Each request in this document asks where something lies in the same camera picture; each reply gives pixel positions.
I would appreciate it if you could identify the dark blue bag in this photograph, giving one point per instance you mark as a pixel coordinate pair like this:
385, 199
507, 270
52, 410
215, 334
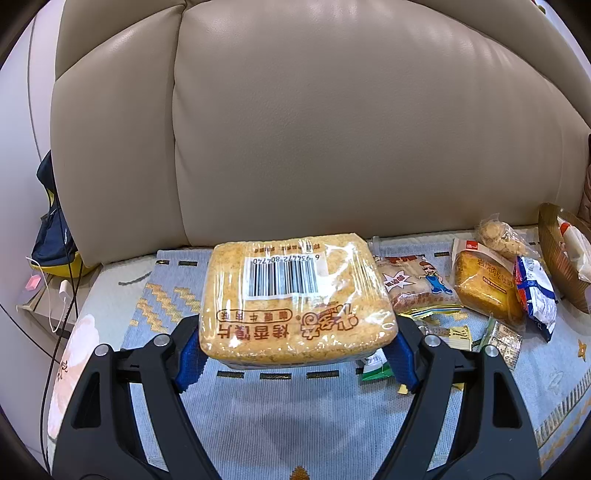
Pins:
53, 240

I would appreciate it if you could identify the clear bag of puffs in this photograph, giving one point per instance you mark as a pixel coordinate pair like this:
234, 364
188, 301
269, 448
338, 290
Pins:
501, 237

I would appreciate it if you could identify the toast slice packet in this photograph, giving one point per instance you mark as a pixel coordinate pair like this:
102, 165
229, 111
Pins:
295, 304

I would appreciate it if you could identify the red label bread packet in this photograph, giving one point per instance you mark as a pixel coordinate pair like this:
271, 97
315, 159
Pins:
485, 286

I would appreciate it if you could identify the beige leather sofa back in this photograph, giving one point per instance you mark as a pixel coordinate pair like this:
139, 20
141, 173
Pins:
323, 115

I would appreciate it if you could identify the cartoon print snack packet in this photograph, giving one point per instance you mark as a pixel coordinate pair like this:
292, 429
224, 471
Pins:
415, 286

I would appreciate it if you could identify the small pink item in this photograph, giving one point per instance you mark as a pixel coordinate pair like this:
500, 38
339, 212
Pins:
32, 282

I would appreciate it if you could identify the blue patterned blanket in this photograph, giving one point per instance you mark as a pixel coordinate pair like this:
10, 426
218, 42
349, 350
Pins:
295, 415

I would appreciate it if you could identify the clear bagged bun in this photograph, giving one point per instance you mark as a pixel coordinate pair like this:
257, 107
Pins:
575, 244

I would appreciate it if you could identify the golden ribbed bowl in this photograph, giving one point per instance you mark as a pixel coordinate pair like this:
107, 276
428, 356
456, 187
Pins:
554, 258

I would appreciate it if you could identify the small yellow sachet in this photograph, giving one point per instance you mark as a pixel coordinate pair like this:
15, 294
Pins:
450, 339

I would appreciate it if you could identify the blue white snack packet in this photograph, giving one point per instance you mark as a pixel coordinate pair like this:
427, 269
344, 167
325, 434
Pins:
535, 295

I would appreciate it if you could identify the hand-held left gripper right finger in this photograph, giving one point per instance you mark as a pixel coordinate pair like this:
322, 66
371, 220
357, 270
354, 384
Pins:
406, 360

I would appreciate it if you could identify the green white sachet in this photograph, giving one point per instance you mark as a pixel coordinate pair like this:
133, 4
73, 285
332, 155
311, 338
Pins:
374, 367

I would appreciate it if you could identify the silver sachet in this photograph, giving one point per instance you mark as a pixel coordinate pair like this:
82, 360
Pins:
501, 341

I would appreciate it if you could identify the side table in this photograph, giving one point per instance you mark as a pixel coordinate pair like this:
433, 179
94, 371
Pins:
41, 307

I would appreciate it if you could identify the yellow green candy wrapper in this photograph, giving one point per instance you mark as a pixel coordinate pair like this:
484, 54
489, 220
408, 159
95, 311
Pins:
434, 314

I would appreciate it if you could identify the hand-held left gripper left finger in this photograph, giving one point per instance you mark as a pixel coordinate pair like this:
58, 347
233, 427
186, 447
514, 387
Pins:
187, 364

